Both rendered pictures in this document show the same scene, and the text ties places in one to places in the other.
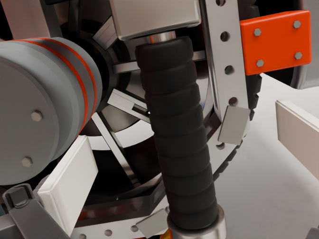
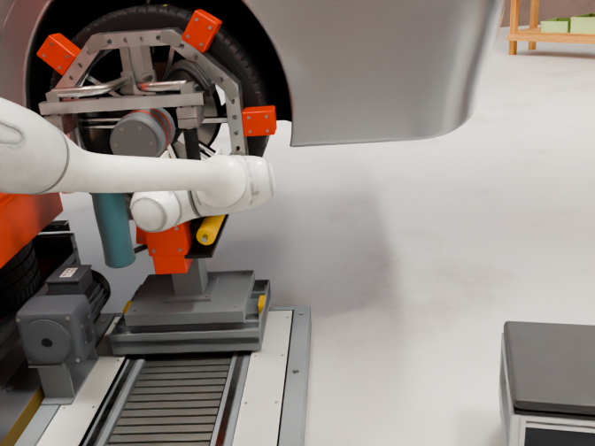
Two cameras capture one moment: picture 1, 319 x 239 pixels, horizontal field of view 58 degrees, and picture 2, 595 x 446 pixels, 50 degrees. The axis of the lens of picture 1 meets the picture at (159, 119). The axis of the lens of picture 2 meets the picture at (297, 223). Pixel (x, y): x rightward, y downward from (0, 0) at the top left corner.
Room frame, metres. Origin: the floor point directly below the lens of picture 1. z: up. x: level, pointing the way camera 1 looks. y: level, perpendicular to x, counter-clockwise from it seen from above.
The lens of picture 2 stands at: (-1.38, -0.28, 1.26)
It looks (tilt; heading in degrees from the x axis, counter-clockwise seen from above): 22 degrees down; 1
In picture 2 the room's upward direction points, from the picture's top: 5 degrees counter-clockwise
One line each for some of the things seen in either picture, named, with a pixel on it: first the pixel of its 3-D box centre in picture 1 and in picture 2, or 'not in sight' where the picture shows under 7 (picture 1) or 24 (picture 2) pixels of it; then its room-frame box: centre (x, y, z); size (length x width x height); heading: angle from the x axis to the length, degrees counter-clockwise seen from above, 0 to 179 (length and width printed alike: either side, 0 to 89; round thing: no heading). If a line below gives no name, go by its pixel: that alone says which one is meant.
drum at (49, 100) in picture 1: (34, 96); (144, 134); (0.36, 0.15, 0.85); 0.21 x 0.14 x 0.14; 176
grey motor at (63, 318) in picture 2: not in sight; (79, 323); (0.38, 0.46, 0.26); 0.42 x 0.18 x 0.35; 176
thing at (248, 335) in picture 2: not in sight; (196, 314); (0.60, 0.13, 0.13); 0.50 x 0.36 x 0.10; 86
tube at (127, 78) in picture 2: not in sight; (90, 73); (0.32, 0.25, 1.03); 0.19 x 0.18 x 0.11; 176
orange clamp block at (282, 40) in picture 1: (267, 42); (259, 120); (0.41, -0.17, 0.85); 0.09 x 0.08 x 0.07; 86
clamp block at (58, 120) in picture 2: not in sight; (60, 121); (0.24, 0.33, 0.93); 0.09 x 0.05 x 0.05; 176
